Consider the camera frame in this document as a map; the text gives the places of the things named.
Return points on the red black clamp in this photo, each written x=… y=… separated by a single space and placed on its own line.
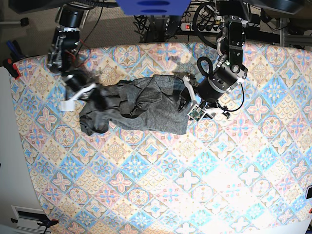
x=11 y=68

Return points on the white power strip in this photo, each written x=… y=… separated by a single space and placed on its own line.
x=206 y=28

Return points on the blue black clamp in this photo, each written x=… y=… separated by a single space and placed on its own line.
x=25 y=226

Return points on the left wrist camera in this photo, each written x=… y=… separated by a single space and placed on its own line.
x=196 y=114

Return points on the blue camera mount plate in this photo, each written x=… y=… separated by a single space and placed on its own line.
x=153 y=7

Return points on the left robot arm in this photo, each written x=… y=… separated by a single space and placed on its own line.
x=231 y=17

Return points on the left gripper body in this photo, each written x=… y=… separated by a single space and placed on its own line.
x=207 y=93

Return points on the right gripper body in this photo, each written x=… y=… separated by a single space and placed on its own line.
x=79 y=85

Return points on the grey t-shirt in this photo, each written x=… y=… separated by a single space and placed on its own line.
x=145 y=104

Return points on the patterned tablecloth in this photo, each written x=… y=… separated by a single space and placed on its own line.
x=224 y=176

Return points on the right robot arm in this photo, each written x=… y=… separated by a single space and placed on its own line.
x=63 y=54

